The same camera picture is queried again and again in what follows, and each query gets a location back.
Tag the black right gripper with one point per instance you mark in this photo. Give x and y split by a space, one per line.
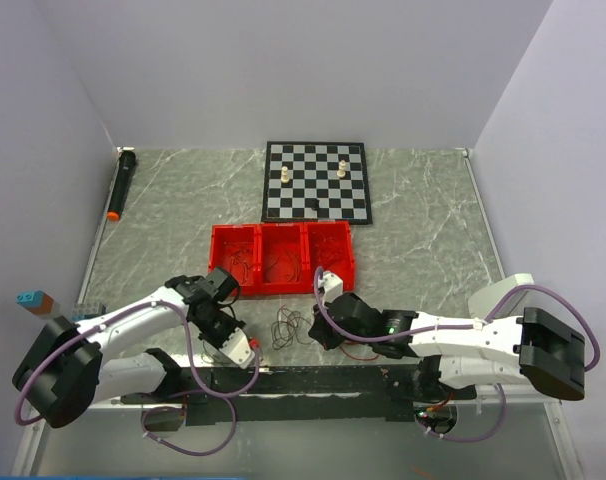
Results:
325 338

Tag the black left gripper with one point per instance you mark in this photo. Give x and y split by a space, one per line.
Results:
234 323

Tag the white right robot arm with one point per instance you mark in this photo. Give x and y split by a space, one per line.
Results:
533 348

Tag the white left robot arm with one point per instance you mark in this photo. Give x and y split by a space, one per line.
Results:
72 365

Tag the red three-compartment plastic tray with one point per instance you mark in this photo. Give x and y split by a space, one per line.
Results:
280 258

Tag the grey and blue toy block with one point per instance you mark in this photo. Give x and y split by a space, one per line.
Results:
88 310

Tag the black and grey chessboard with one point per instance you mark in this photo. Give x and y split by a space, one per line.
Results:
313 175

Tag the white chess piece right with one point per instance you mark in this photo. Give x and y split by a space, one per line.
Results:
341 171

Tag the white chess piece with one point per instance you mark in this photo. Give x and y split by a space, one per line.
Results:
341 171
285 178

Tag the white chess piece left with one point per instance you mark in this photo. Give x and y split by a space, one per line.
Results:
285 178

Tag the blue and brown toy block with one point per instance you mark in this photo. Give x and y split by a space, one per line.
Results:
36 302

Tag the black marker with orange cap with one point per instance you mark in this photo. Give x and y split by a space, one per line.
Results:
127 164

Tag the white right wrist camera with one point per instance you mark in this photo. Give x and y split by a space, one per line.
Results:
329 286

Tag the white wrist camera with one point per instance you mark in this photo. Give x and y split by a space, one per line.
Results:
329 286
240 349

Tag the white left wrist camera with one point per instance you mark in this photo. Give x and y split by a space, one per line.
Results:
240 349

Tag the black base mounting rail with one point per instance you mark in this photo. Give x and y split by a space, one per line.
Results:
288 393

